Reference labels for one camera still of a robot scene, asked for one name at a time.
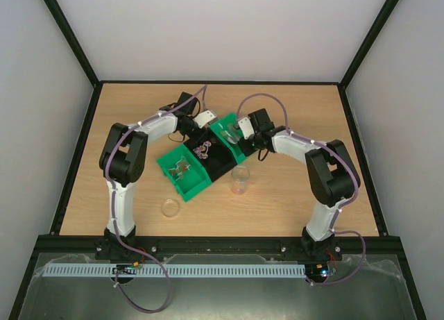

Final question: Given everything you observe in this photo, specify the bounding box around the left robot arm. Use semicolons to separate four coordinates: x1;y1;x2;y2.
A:
99;88;205;243

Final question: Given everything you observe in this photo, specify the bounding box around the green bin with wrapped candies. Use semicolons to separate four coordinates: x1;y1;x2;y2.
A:
157;144;212;202

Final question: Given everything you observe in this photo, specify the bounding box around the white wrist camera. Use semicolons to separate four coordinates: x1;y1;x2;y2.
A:
193;110;217;128
237;117;255;140

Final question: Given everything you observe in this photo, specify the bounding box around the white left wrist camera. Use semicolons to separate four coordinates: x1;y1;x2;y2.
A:
193;110;217;128

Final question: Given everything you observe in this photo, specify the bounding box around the clear glass jar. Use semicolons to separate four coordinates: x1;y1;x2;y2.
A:
231;165;250;195

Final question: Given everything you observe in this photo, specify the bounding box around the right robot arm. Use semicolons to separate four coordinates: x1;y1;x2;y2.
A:
235;108;360;259

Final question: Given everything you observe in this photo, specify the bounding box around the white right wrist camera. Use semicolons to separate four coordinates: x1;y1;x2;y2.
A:
237;117;255;140

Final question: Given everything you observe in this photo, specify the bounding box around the slotted grey cable duct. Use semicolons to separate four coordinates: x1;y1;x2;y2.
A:
42;263;306;278

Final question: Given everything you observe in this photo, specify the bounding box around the black aluminium frame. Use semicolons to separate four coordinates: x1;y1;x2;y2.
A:
10;0;426;319

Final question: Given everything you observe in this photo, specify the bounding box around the green bin with gummy candies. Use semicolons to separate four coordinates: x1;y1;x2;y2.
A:
210;112;257;164

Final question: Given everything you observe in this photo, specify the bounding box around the clear jar lid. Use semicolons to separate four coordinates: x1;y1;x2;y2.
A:
160;199;180;219

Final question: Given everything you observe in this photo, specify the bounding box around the metal scoop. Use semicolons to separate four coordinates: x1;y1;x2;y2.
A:
221;130;241;145

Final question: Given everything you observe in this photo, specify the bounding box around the black bin with lollipops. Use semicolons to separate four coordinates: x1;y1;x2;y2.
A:
185;128;237;182

